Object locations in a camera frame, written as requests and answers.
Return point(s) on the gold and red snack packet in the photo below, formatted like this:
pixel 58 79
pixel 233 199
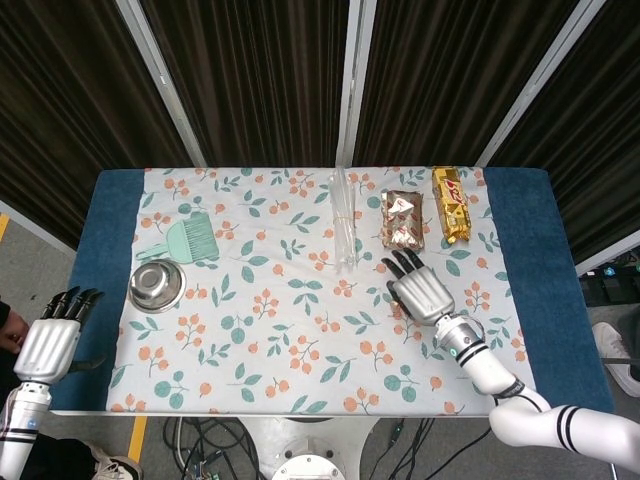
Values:
pixel 402 220

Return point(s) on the dark equipment with lights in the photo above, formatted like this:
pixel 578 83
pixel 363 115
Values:
pixel 607 285

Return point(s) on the white partition frame post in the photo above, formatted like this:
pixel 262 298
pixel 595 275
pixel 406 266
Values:
pixel 165 85
pixel 535 85
pixel 355 85

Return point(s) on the person in dark clothes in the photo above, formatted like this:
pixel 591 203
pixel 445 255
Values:
pixel 12 335

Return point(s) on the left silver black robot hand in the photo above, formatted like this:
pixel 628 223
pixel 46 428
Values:
pixel 47 347

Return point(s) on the clear plastic packet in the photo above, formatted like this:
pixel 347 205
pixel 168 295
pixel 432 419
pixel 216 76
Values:
pixel 345 235

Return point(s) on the floral orange berry tablecloth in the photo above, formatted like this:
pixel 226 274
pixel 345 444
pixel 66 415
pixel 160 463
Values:
pixel 300 310

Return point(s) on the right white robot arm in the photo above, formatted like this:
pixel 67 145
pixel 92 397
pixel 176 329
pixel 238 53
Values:
pixel 500 380

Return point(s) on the stainless steel bowl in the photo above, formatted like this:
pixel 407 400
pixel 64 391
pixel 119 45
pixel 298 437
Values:
pixel 157 286

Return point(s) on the yellow snack packet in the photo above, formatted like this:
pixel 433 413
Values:
pixel 452 205

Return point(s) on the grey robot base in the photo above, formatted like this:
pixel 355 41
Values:
pixel 305 450

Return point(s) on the dark pleated curtain panel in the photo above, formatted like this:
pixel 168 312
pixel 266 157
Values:
pixel 65 110
pixel 450 80
pixel 250 80
pixel 600 150

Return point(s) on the white and black sneaker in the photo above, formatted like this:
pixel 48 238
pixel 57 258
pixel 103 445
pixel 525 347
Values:
pixel 117 465

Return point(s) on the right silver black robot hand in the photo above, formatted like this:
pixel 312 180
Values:
pixel 422 295

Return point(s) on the mint green hand brush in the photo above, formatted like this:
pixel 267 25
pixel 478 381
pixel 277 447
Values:
pixel 192 240

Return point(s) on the blue fabric table cover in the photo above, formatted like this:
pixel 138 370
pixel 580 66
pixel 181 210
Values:
pixel 105 225

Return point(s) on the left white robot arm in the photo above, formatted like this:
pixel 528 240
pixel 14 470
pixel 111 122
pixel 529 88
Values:
pixel 22 425

